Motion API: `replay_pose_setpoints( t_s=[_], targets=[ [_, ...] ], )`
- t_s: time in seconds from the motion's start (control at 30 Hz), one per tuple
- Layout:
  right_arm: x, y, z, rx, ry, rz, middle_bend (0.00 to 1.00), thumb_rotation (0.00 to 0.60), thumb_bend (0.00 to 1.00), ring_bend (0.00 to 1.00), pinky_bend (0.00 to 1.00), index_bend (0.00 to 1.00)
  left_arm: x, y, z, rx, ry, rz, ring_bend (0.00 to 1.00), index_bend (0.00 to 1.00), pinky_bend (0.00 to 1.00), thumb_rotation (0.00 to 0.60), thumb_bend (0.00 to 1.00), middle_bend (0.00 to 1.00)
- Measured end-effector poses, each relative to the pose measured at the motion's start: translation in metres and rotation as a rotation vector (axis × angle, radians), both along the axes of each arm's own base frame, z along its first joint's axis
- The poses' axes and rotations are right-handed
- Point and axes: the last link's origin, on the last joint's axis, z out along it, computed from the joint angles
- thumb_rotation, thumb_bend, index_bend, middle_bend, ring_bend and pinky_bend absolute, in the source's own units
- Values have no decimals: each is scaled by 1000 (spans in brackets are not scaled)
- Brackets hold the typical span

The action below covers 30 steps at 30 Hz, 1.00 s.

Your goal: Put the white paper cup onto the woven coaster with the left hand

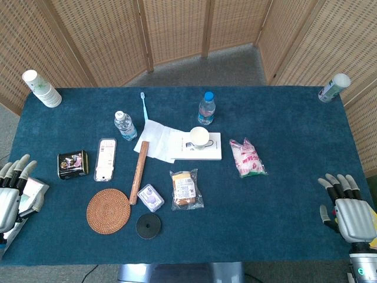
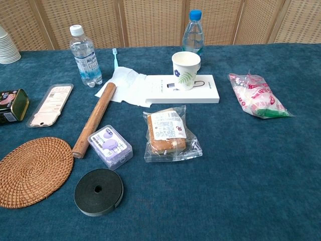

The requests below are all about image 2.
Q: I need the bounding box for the white paper cup leaf print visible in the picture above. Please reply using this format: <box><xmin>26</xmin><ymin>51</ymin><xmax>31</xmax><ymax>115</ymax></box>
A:
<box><xmin>171</xmin><ymin>51</ymin><xmax>202</xmax><ymax>91</ymax></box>

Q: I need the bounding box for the brown woven rattan coaster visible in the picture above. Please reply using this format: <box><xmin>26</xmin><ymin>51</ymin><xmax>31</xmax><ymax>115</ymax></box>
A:
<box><xmin>0</xmin><ymin>137</ymin><xmax>75</xmax><ymax>209</ymax></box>

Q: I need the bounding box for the packaged brown bread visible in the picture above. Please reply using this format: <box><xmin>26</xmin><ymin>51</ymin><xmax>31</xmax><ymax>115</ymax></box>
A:
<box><xmin>142</xmin><ymin>104</ymin><xmax>204</xmax><ymax>163</ymax></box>

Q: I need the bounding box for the white flat product box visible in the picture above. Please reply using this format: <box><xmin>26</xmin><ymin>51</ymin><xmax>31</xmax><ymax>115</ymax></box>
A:
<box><xmin>144</xmin><ymin>74</ymin><xmax>221</xmax><ymax>104</ymax></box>

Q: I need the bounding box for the white paper tissue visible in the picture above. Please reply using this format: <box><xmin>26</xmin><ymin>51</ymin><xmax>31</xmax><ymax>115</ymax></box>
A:
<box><xmin>94</xmin><ymin>66</ymin><xmax>152</xmax><ymax>109</ymax></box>

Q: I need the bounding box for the purple item clear plastic case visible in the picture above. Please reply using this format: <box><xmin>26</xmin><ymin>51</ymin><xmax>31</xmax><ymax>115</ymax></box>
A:
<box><xmin>87</xmin><ymin>125</ymin><xmax>133</xmax><ymax>171</ymax></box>

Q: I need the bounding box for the brown wooden rolling stick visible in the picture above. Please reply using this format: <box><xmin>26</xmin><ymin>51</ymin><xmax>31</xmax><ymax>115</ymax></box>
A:
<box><xmin>72</xmin><ymin>82</ymin><xmax>117</xmax><ymax>159</ymax></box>

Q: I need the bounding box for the light blue toothbrush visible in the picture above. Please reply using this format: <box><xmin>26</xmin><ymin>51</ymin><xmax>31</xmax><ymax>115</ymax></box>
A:
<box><xmin>111</xmin><ymin>48</ymin><xmax>120</xmax><ymax>70</ymax></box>

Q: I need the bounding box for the blue fabric tablecloth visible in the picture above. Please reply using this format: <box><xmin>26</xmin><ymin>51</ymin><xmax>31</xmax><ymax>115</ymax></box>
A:
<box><xmin>0</xmin><ymin>43</ymin><xmax>321</xmax><ymax>241</ymax></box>

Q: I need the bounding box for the clear bottle blue cap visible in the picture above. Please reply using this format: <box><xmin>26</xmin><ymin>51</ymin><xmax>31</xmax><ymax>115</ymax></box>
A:
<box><xmin>182</xmin><ymin>9</ymin><xmax>205</xmax><ymax>57</ymax></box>

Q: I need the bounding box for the black tape roll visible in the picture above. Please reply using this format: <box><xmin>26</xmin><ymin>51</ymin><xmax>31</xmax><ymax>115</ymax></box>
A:
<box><xmin>74</xmin><ymin>168</ymin><xmax>124</xmax><ymax>217</ymax></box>

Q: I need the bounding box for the clear bottle white cap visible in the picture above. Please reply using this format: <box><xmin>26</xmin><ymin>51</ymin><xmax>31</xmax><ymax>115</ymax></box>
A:
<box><xmin>69</xmin><ymin>25</ymin><xmax>103</xmax><ymax>88</ymax></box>

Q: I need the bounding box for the red white plastic snack bag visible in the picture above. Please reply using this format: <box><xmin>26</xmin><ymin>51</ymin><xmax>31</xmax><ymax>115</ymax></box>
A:
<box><xmin>228</xmin><ymin>70</ymin><xmax>294</xmax><ymax>119</ymax></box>

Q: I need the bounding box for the pink item blister pack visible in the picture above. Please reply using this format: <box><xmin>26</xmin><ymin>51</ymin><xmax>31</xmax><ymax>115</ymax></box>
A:
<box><xmin>26</xmin><ymin>83</ymin><xmax>74</xmax><ymax>129</ymax></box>

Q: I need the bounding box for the dark green tin can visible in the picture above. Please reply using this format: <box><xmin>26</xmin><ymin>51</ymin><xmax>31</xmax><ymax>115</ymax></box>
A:
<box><xmin>0</xmin><ymin>88</ymin><xmax>30</xmax><ymax>126</ymax></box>

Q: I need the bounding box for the stack of white paper cups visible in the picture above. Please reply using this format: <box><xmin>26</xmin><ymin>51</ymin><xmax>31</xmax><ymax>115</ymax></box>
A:
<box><xmin>0</xmin><ymin>25</ymin><xmax>22</xmax><ymax>64</ymax></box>

